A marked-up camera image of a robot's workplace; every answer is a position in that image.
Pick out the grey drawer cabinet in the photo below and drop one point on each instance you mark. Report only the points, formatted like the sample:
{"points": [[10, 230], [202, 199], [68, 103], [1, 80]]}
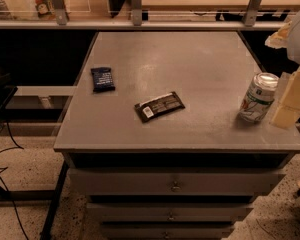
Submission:
{"points": [[125, 167]]}

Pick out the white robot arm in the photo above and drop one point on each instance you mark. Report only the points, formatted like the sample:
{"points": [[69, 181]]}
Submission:
{"points": [[288, 36]]}

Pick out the top drawer metal knob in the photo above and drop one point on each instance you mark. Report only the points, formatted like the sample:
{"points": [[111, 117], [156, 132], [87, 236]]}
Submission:
{"points": [[175, 187]]}

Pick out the brown chocolate rxbar wrapper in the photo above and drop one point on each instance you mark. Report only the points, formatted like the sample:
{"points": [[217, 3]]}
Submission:
{"points": [[158, 106]]}

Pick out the grey shelf rail frame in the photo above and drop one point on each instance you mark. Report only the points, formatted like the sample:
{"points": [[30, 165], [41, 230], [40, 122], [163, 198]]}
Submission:
{"points": [[148, 14]]}

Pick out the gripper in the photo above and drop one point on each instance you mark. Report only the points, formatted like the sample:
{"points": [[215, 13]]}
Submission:
{"points": [[287, 111]]}

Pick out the white green 7up can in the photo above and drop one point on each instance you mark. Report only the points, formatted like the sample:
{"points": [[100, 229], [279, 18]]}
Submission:
{"points": [[259, 97]]}

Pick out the dark blue snack bar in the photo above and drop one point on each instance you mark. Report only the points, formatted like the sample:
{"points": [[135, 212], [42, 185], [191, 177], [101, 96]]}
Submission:
{"points": [[102, 79]]}

